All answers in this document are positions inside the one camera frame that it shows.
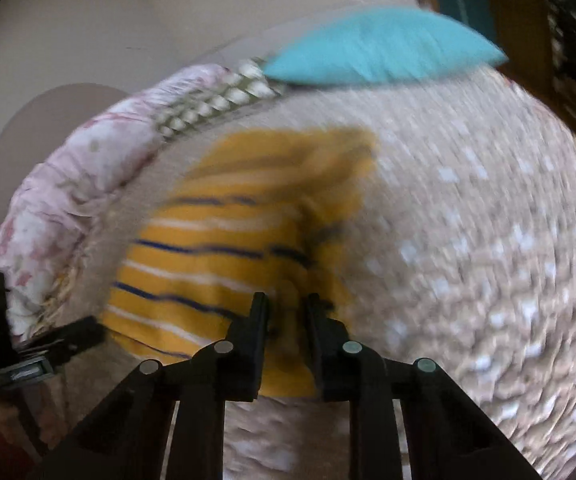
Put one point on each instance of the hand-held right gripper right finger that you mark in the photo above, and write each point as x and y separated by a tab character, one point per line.
320	325

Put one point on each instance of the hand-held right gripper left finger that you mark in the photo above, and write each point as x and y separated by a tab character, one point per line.
253	325

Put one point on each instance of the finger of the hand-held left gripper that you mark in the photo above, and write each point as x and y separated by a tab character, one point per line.
75	335

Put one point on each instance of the yellow striped shirt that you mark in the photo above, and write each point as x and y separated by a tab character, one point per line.
248	240

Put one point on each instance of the pink floral fleece blanket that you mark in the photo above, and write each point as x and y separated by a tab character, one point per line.
78	185

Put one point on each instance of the beige spotted bed sheet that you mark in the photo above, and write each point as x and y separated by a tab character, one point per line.
468	240

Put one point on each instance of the olive patterned pillow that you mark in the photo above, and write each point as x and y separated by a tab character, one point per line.
213	102

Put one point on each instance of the teal pillow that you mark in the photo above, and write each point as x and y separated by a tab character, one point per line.
383	47

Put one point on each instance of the wooden door frame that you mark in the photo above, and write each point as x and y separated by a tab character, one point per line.
528	25

